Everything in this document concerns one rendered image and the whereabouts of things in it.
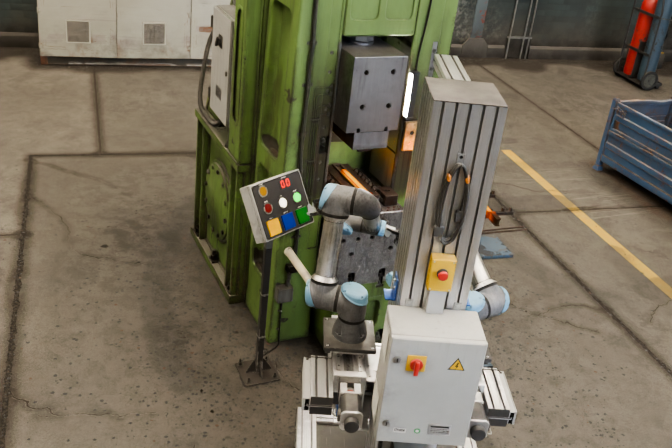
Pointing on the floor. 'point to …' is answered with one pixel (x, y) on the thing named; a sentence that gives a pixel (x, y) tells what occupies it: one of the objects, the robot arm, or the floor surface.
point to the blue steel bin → (640, 143)
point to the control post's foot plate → (256, 373)
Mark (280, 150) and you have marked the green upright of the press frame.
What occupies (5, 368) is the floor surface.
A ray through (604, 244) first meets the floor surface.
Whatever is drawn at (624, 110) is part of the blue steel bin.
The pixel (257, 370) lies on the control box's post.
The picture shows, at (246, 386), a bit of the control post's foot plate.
